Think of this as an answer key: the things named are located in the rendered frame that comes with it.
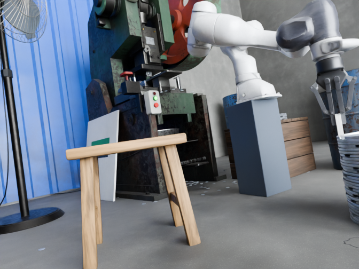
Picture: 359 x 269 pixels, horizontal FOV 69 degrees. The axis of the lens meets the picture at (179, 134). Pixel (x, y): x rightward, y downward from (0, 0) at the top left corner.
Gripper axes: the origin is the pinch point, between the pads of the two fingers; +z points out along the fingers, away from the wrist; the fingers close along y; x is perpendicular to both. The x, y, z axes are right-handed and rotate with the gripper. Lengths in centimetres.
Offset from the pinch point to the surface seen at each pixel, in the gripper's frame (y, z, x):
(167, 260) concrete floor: 44, 28, 37
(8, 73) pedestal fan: 151, -53, 13
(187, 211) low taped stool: 42, 19, 26
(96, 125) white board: 155, -24, -49
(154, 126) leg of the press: 92, -13, -34
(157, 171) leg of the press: 92, 13, -32
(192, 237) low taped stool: 42, 26, 27
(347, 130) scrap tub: -5, 5, -82
